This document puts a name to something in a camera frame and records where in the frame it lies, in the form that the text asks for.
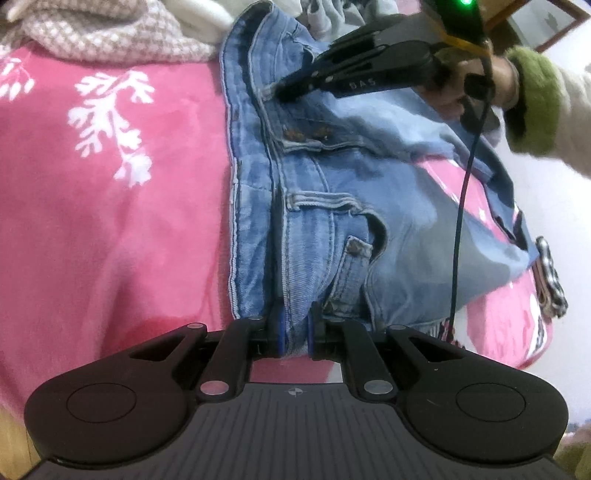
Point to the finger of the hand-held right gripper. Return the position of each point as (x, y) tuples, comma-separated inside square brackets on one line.
[(364, 39), (369, 74)]

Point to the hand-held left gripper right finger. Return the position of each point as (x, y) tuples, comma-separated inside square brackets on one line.
[(313, 333)]

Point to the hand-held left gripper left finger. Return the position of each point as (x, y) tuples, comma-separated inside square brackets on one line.
[(280, 337)]

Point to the blue denim jeans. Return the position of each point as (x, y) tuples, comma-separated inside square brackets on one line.
[(351, 184)]

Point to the person's right hand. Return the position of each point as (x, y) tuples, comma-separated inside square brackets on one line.
[(503, 78)]

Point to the grey garment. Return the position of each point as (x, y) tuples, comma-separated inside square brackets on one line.
[(323, 14)]

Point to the framed picture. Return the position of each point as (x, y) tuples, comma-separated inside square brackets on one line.
[(545, 25)]

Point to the white fleece garment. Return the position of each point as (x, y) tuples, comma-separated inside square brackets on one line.
[(198, 14)]

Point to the pink floral blanket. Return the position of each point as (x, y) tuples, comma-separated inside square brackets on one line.
[(115, 254)]

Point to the black white checkered cloth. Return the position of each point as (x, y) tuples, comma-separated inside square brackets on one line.
[(551, 277)]

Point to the beige white houndstooth sweater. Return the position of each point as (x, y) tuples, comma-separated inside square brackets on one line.
[(115, 37)]

